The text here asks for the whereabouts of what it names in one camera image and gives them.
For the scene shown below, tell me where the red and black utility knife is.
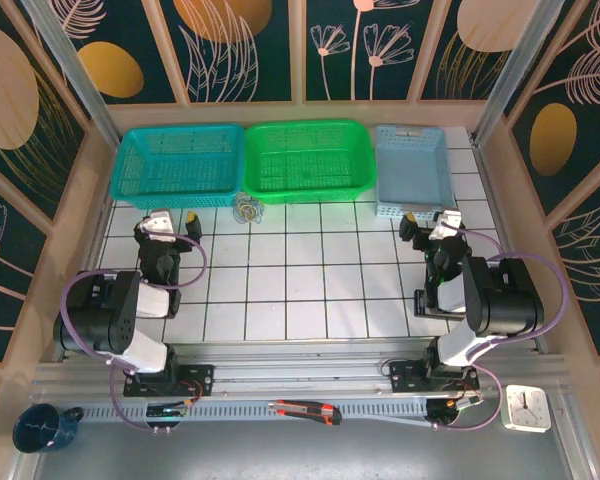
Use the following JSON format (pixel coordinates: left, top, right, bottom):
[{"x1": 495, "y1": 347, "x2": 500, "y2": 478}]
[{"x1": 267, "y1": 398, "x2": 344, "y2": 427}]

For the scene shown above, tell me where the dark blue mug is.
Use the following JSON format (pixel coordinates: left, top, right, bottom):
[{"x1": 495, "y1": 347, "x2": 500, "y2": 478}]
[{"x1": 12, "y1": 403, "x2": 85, "y2": 455}]

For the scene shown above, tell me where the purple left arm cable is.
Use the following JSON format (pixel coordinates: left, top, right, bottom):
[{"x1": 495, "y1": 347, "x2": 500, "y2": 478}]
[{"x1": 59, "y1": 230, "x2": 207, "y2": 435}]

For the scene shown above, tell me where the light blue plastic basket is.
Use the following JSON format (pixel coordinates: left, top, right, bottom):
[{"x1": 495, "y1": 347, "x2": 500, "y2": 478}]
[{"x1": 374, "y1": 123, "x2": 457, "y2": 220}]

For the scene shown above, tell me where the green plastic basket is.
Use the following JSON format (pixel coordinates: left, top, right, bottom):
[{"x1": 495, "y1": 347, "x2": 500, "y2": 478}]
[{"x1": 242, "y1": 118, "x2": 376, "y2": 206}]

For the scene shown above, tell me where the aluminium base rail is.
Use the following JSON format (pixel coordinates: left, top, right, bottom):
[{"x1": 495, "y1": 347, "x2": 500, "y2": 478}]
[{"x1": 29, "y1": 342, "x2": 567, "y2": 402}]

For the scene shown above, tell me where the grey slotted cable duct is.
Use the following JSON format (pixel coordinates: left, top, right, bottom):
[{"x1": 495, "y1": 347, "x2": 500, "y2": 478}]
[{"x1": 82, "y1": 399, "x2": 431, "y2": 422}]

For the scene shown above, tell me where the teal plastic basket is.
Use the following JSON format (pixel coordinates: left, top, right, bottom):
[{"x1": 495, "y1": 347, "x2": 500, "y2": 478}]
[{"x1": 108, "y1": 123, "x2": 246, "y2": 211}]

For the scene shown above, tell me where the small circuit board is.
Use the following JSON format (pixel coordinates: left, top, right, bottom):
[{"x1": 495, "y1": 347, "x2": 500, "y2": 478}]
[
  {"x1": 146, "y1": 403, "x2": 191, "y2": 420},
  {"x1": 426, "y1": 397, "x2": 484, "y2": 425}
]

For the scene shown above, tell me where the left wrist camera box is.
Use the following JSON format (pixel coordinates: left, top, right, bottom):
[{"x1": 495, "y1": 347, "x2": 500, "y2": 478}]
[{"x1": 142, "y1": 209, "x2": 175, "y2": 235}]

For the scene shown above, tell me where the white square clock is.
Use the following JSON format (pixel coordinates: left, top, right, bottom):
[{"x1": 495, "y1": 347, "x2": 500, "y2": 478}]
[{"x1": 499, "y1": 383, "x2": 552, "y2": 434}]

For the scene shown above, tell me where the aluminium frame post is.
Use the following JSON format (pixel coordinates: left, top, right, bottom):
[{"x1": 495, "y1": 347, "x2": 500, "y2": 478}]
[
  {"x1": 22, "y1": 0, "x2": 122, "y2": 146},
  {"x1": 472, "y1": 0, "x2": 566, "y2": 146}
]

